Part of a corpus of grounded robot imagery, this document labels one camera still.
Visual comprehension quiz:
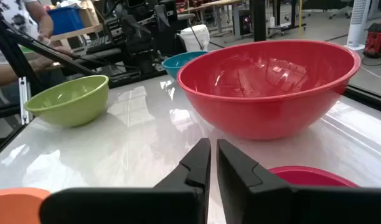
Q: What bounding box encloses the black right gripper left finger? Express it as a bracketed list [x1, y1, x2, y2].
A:
[39, 138, 212, 224]

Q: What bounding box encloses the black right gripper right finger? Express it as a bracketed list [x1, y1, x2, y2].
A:
[216, 138, 381, 224]

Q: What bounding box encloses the magenta plastic bowl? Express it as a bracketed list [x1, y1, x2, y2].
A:
[268, 166, 359, 188]

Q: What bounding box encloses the wooden shelf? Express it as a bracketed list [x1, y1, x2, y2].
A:
[49, 0, 104, 43]

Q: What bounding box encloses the large red plastic bowl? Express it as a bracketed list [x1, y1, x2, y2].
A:
[176, 39, 362, 141]

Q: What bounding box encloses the teal plastic bowl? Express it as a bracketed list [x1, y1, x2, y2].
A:
[161, 50, 209, 80]

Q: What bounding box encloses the green plastic bowl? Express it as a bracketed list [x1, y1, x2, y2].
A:
[24, 75, 110, 128]

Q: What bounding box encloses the orange plastic bowl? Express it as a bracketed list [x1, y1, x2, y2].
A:
[0, 187, 51, 224]

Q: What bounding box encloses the wooden desk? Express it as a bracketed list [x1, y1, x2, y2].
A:
[181, 0, 244, 38]

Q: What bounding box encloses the red tool case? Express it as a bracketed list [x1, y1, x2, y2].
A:
[362, 17, 381, 58]

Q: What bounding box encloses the white tower fan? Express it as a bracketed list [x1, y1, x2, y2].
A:
[344, 0, 372, 51]

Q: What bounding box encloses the blue plastic bin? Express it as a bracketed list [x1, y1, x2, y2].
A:
[47, 7, 85, 35]

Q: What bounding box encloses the person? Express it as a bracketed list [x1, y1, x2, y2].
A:
[0, 0, 73, 103]

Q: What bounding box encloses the black metal post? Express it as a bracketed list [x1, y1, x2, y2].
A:
[252, 0, 267, 42]

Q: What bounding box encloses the aluminium table leg bracket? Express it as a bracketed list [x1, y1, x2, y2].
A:
[18, 77, 32, 126]

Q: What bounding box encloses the black frame strut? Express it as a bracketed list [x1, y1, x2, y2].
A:
[0, 7, 98, 94]

